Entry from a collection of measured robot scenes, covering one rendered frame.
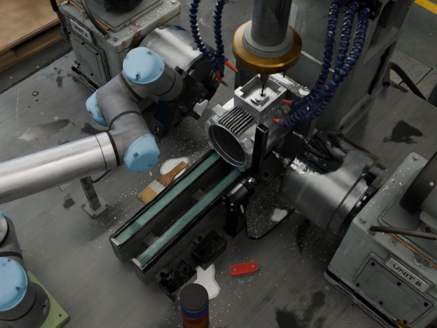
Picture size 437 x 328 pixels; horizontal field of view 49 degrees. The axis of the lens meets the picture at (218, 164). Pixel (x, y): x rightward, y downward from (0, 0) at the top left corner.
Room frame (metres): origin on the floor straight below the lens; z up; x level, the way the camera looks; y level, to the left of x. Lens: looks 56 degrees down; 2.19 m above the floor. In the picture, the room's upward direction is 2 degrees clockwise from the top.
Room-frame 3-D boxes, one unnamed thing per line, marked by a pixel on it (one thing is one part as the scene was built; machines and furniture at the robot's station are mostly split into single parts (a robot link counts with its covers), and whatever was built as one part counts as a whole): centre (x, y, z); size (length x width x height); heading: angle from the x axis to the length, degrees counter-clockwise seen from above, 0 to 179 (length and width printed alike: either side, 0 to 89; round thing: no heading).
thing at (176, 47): (1.16, 0.18, 1.04); 0.37 x 0.25 x 0.25; 49
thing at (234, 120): (0.93, -0.09, 1.02); 0.20 x 0.19 x 0.19; 138
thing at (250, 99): (0.96, -0.12, 1.11); 0.12 x 0.11 x 0.07; 138
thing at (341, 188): (0.71, -0.34, 1.04); 0.41 x 0.25 x 0.25; 49
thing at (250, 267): (0.55, -0.09, 0.81); 0.09 x 0.03 x 0.02; 103
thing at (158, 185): (0.85, 0.18, 0.80); 0.21 x 0.05 x 0.01; 139
